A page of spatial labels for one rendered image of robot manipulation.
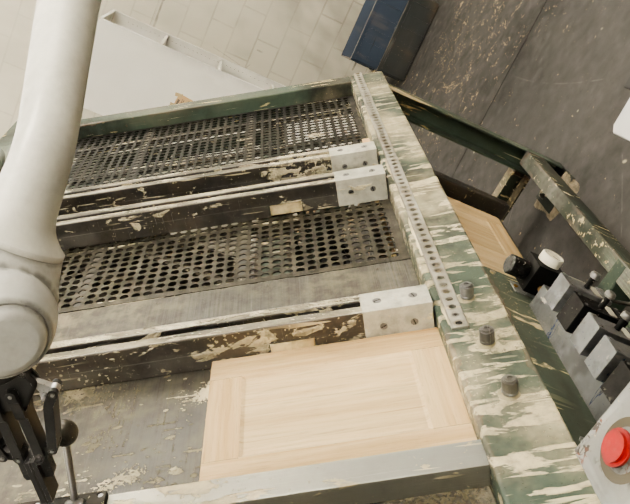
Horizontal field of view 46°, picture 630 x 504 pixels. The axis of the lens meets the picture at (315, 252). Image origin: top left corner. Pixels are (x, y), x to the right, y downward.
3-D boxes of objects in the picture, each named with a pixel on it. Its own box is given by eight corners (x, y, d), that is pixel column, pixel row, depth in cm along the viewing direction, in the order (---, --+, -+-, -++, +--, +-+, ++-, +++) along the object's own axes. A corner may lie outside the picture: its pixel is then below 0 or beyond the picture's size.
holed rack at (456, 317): (469, 328, 126) (469, 325, 126) (452, 330, 126) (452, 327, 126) (361, 73, 271) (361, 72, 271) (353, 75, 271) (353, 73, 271)
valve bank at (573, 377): (780, 426, 100) (638, 369, 94) (712, 498, 106) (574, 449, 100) (624, 251, 144) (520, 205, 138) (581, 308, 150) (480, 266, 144)
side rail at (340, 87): (355, 111, 270) (351, 81, 264) (56, 159, 272) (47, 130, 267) (353, 104, 277) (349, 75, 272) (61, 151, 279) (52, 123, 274)
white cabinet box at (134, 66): (387, 144, 516) (99, 17, 466) (351, 217, 534) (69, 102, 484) (372, 124, 572) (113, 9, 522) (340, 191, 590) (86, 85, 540)
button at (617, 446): (650, 452, 72) (633, 445, 72) (625, 480, 74) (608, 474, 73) (632, 424, 76) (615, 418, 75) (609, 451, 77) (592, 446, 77)
